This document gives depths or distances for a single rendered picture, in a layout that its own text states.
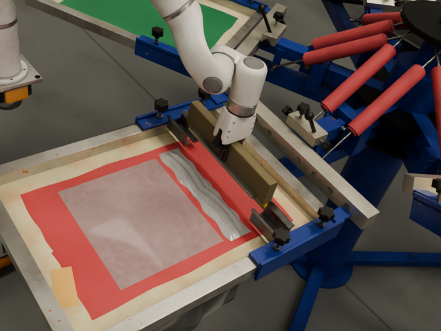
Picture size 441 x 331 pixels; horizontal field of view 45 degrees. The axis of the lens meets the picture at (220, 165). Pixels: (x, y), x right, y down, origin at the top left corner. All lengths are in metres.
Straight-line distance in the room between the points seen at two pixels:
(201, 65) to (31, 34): 2.75
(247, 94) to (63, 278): 0.60
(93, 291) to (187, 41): 0.60
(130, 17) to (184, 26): 1.00
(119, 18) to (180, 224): 1.04
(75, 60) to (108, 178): 2.20
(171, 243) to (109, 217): 0.18
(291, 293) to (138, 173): 1.25
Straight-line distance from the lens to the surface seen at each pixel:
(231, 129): 1.34
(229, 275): 1.29
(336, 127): 1.73
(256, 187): 1.37
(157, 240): 1.36
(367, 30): 2.03
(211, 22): 2.27
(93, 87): 3.40
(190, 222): 1.41
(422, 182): 1.48
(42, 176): 1.50
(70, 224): 1.38
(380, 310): 2.68
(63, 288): 1.28
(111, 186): 1.47
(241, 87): 1.27
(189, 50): 1.20
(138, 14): 2.23
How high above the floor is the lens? 2.03
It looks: 43 degrees down
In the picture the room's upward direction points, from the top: 15 degrees clockwise
